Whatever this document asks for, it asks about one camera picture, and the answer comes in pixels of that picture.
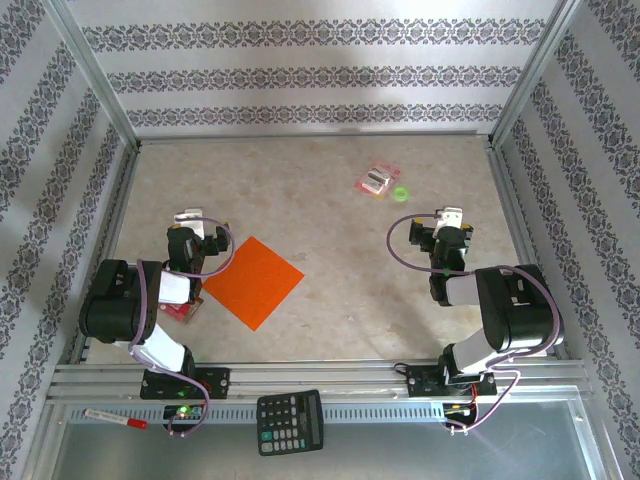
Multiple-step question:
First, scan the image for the red packet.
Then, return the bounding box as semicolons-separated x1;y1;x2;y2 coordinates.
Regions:
158;297;205;325

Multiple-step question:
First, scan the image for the grey slotted cable duct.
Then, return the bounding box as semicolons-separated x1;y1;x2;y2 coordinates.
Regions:
67;402;449;426

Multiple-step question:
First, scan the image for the orange paper sheet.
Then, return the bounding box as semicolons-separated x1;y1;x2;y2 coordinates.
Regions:
201;236;306;332

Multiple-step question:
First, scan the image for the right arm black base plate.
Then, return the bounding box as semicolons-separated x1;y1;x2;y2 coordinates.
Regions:
405;364;499;400

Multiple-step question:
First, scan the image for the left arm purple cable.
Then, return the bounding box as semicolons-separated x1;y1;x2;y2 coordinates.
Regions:
127;215;236;439

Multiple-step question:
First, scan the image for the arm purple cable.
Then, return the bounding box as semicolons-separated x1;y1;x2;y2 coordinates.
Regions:
127;215;236;439
388;212;566;436

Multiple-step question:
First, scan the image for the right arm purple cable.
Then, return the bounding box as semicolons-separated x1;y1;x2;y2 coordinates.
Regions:
388;212;566;436

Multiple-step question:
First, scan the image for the aluminium frame post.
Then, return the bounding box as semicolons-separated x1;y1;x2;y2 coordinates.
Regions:
487;0;584;147
40;0;142;151

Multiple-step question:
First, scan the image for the black calculator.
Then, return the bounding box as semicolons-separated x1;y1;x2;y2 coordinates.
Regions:
255;388;326;457

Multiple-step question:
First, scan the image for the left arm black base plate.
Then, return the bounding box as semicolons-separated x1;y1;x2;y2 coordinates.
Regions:
139;367;232;401

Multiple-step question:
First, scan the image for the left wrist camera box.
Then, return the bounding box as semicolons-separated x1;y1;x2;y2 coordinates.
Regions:
173;208;206;240

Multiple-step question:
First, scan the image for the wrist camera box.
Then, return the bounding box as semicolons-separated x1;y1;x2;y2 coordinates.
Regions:
433;206;465;237
173;208;206;240

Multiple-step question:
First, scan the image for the white marker with red cap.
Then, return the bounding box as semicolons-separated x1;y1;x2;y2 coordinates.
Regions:
82;408;149;430

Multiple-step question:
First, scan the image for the aluminium side rail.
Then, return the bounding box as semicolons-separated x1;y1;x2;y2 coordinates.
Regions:
67;142;144;365
485;139;571;361

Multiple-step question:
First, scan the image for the grey metal sheet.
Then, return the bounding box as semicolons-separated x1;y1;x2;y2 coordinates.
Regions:
47;399;609;480

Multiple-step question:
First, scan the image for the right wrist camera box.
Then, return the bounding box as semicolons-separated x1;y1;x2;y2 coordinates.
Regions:
433;206;465;237

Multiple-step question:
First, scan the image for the aluminium rear rail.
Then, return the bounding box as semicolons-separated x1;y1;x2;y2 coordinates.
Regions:
135;130;494;147

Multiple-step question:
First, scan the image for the pink battery blister pack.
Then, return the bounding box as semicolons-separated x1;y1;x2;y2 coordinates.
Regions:
353;158;403;201

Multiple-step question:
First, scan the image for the aluminium mounting rail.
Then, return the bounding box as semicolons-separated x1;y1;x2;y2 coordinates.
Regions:
47;362;594;401

